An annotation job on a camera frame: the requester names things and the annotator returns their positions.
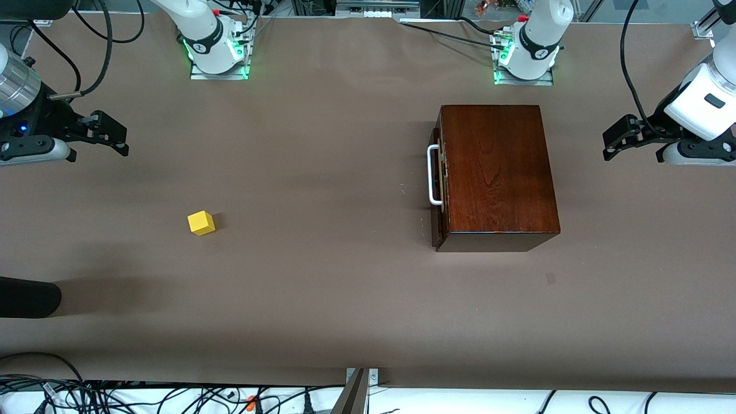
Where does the yellow cube block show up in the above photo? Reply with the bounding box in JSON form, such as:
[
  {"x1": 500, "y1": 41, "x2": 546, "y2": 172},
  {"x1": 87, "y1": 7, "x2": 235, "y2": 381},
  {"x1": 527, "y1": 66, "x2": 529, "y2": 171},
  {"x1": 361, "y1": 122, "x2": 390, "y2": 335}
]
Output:
[{"x1": 187, "y1": 210, "x2": 216, "y2": 236}]

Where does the light wood drawer with handle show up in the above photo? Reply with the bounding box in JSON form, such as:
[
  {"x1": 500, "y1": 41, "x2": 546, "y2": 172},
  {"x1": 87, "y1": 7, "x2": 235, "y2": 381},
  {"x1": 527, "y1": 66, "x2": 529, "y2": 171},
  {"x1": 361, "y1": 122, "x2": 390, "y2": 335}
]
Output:
[{"x1": 427, "y1": 128, "x2": 448, "y2": 249}]

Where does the dark brown wooden cabinet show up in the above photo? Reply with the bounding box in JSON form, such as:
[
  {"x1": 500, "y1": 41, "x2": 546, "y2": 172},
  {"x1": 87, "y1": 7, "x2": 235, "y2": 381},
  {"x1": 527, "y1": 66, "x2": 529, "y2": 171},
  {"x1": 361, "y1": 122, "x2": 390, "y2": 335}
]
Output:
[{"x1": 431, "y1": 105, "x2": 561, "y2": 252}]

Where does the black foam cylinder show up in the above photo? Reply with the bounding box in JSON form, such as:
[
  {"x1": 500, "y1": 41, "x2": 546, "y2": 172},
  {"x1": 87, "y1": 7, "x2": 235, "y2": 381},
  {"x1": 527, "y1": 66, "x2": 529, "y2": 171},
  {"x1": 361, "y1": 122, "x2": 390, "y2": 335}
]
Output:
[{"x1": 0, "y1": 276, "x2": 62, "y2": 319}]

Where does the dark grey metal bar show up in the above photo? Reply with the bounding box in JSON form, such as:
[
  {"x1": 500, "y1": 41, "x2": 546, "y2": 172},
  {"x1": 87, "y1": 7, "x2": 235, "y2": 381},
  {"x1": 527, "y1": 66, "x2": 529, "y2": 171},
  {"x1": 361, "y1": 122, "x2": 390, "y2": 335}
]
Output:
[{"x1": 331, "y1": 368, "x2": 369, "y2": 414}]

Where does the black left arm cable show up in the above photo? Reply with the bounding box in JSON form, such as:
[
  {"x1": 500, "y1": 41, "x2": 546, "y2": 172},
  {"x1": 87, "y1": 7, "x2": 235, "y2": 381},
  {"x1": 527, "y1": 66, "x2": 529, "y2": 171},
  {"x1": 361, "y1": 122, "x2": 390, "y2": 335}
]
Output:
[{"x1": 620, "y1": 0, "x2": 668, "y2": 139}]

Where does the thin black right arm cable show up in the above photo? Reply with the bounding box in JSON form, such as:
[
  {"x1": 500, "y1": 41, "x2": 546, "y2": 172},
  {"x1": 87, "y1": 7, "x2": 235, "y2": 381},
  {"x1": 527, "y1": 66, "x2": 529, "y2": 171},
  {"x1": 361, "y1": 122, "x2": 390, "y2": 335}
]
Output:
[{"x1": 26, "y1": 17, "x2": 83, "y2": 94}]

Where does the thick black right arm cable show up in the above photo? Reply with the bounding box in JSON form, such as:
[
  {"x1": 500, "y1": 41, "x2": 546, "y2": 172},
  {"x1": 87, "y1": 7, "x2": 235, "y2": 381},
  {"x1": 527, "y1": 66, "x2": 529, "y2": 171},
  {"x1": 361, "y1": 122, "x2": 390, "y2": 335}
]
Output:
[{"x1": 49, "y1": 0, "x2": 145, "y2": 101}]

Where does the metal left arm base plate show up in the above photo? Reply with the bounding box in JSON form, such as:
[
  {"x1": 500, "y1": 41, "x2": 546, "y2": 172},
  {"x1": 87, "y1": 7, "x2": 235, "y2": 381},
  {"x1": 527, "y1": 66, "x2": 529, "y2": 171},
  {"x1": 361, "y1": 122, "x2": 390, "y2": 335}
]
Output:
[{"x1": 492, "y1": 28, "x2": 556, "y2": 87}]

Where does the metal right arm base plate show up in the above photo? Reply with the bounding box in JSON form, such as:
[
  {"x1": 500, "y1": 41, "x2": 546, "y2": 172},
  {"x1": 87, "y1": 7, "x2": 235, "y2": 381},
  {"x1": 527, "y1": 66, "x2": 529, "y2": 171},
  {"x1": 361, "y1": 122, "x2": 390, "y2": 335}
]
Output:
[{"x1": 189, "y1": 16, "x2": 252, "y2": 81}]

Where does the black cable to arm base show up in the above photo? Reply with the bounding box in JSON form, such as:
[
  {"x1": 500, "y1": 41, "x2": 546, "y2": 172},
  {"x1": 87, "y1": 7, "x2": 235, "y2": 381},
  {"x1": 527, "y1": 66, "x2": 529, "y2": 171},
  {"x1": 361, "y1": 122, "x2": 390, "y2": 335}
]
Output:
[
  {"x1": 400, "y1": 22, "x2": 509, "y2": 51},
  {"x1": 457, "y1": 16, "x2": 507, "y2": 36}
]

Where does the black looped cable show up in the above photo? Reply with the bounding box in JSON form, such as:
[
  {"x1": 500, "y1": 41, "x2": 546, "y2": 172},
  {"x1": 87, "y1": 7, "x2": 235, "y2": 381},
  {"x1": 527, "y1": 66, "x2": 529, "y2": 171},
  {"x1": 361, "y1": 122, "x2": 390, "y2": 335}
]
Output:
[{"x1": 0, "y1": 351, "x2": 87, "y2": 414}]

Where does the tangled black cable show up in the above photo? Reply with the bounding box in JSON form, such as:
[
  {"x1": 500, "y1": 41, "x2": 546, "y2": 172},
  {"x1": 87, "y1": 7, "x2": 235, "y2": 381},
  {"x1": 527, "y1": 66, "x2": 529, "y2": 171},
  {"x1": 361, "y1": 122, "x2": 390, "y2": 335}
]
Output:
[{"x1": 0, "y1": 375, "x2": 346, "y2": 414}]

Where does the grey metal rail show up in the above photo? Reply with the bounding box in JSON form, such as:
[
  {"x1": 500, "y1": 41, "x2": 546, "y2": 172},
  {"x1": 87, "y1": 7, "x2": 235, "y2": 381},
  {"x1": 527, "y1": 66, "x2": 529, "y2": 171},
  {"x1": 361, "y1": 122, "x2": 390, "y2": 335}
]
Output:
[{"x1": 335, "y1": 0, "x2": 421, "y2": 18}]

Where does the small silver metal bracket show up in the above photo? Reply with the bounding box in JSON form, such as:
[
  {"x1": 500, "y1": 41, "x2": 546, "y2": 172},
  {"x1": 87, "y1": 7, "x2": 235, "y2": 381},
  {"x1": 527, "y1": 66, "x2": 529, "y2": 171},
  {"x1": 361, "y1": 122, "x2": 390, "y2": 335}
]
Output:
[{"x1": 345, "y1": 368, "x2": 380, "y2": 398}]

